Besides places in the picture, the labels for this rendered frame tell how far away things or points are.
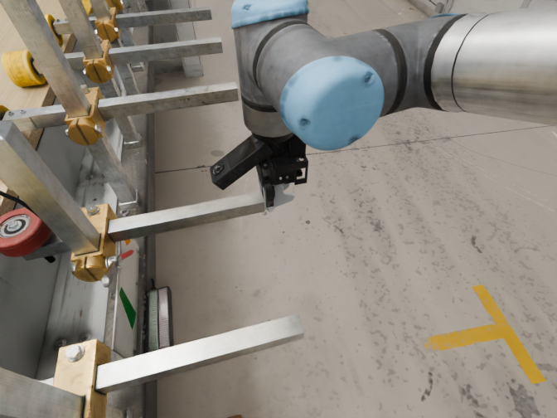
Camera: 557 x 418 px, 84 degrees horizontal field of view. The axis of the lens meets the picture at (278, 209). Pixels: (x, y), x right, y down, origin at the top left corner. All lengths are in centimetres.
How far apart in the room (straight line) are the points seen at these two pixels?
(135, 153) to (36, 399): 74
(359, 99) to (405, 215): 153
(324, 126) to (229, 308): 120
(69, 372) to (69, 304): 37
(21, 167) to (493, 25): 50
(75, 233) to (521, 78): 56
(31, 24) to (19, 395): 51
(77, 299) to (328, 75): 76
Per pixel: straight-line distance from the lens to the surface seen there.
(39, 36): 67
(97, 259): 60
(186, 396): 137
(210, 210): 60
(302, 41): 34
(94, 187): 111
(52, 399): 46
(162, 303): 70
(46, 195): 51
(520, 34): 32
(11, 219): 68
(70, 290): 91
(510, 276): 183
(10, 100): 103
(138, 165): 100
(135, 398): 66
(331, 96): 29
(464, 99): 34
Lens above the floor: 131
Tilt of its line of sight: 50 degrees down
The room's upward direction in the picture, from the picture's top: straight up
